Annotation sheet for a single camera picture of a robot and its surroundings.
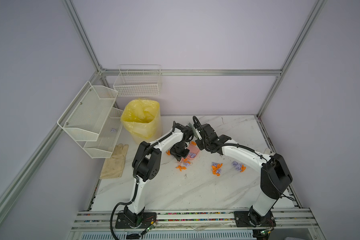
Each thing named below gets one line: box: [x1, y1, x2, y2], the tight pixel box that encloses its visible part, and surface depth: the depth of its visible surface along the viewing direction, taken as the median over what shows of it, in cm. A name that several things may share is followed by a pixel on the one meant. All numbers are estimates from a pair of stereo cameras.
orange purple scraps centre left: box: [176, 158, 192, 172], surface depth 95 cm
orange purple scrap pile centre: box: [211, 162, 223, 177], surface depth 92 cm
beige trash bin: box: [120, 99, 163, 144], surface depth 92 cm
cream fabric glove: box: [99, 143, 129, 179], surface depth 95 cm
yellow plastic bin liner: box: [121, 99, 160, 139], surface depth 95 cm
